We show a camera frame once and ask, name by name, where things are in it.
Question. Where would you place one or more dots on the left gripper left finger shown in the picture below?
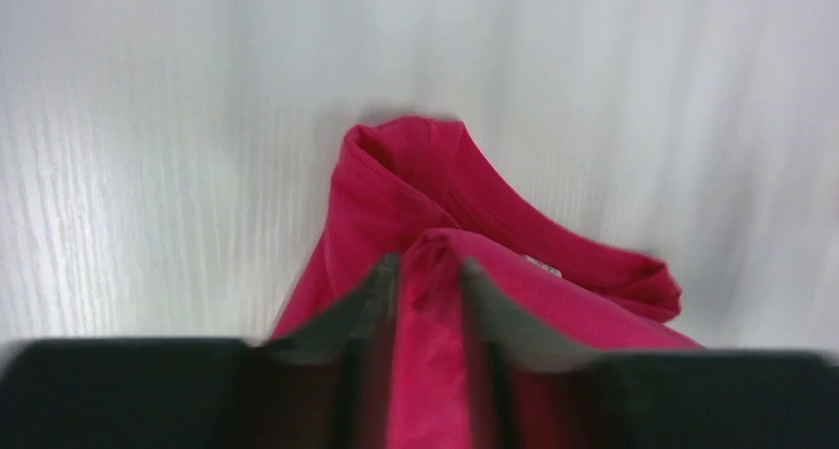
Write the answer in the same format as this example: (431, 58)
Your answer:
(325, 385)

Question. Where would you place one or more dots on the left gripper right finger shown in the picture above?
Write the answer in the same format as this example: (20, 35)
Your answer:
(530, 386)

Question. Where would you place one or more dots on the magenta t shirt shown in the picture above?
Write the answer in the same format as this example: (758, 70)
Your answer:
(421, 188)

